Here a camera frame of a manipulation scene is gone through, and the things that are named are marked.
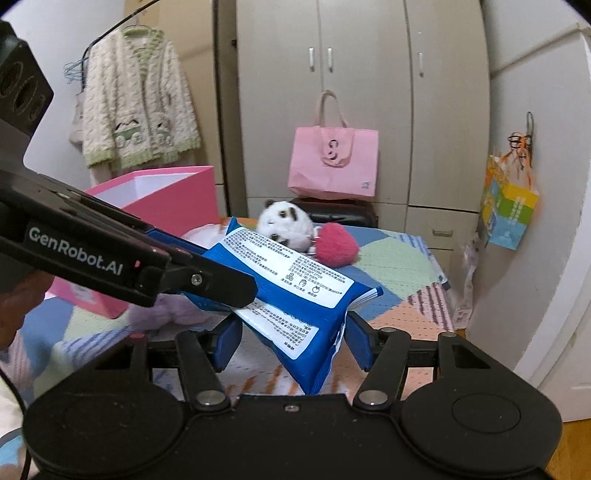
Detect person's left hand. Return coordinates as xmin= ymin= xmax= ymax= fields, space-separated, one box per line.
xmin=0 ymin=271 xmax=52 ymax=352

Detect blue wet wipes packet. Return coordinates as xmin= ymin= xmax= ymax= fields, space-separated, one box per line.
xmin=187 ymin=216 xmax=385 ymax=395

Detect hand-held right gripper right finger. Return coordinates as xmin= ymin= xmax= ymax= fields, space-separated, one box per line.
xmin=345 ymin=313 xmax=511 ymax=412

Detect black wire door hook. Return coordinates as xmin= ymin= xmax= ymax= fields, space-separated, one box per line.
xmin=507 ymin=111 xmax=537 ymax=162

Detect purple plush toy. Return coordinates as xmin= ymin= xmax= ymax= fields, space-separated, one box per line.
xmin=127 ymin=295 xmax=232 ymax=334

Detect patchwork blanket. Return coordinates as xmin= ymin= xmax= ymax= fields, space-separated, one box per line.
xmin=0 ymin=217 xmax=455 ymax=407

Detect colourful paper bag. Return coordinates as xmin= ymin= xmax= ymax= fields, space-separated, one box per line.
xmin=480 ymin=154 xmax=540 ymax=251

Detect black suitcase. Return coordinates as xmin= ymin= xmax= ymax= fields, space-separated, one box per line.
xmin=288 ymin=198 xmax=378 ymax=228

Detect beige lace garment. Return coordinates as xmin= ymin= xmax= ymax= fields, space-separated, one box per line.
xmin=88 ymin=157 xmax=118 ymax=188

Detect pink tote bag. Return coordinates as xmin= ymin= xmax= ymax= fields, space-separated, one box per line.
xmin=288 ymin=91 xmax=380 ymax=200

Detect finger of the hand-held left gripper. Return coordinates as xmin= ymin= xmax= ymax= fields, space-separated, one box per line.
xmin=146 ymin=228 xmax=211 ymax=260
xmin=136 ymin=257 xmax=258 ymax=309

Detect pink fluffy pompom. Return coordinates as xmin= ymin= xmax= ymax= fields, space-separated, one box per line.
xmin=314 ymin=222 xmax=360 ymax=267

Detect panda plush toy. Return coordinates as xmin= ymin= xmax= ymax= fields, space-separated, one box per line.
xmin=256 ymin=199 xmax=319 ymax=252

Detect white and green cardigan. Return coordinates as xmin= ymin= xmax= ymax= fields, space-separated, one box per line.
xmin=82 ymin=27 xmax=201 ymax=168

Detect clear plastic bag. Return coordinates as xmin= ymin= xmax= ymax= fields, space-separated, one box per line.
xmin=455 ymin=231 xmax=485 ymax=324

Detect pink storage box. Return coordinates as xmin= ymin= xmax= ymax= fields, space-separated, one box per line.
xmin=48 ymin=166 xmax=220 ymax=319

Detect black cable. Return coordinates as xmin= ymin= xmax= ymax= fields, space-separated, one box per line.
xmin=0 ymin=360 xmax=34 ymax=480

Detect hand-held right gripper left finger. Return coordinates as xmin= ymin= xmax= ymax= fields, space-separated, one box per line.
xmin=92 ymin=318 xmax=244 ymax=412

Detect beige wardrobe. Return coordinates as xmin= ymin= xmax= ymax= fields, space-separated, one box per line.
xmin=235 ymin=0 xmax=491 ymax=259

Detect white door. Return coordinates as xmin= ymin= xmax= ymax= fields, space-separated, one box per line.
xmin=462 ymin=18 xmax=591 ymax=423

